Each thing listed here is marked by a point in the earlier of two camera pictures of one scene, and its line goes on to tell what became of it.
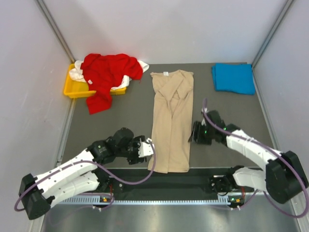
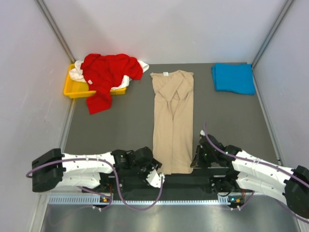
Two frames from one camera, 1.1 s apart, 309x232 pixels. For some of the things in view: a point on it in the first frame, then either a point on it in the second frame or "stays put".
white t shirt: [77, 74] stays put
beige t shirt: [171, 119] stays put
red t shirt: [104, 73] stays put
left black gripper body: [132, 154] to [144, 170]
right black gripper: [196, 135] to [202, 164]
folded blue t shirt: [237, 78] stays put
